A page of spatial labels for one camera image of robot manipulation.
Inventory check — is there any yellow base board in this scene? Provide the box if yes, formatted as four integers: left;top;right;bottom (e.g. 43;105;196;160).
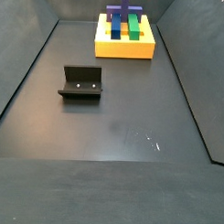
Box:
94;14;155;59

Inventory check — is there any green long block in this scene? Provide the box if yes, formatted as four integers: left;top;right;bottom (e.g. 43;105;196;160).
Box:
128;14;140;40

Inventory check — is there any blue long block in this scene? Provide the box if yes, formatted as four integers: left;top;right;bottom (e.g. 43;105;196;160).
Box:
111;14;121;40

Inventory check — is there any purple cross-shaped block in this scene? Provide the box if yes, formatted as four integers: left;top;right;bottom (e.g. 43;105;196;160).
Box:
106;0;143;23

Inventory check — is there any black angle bracket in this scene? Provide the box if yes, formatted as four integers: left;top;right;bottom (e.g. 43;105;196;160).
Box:
58;65;102;99

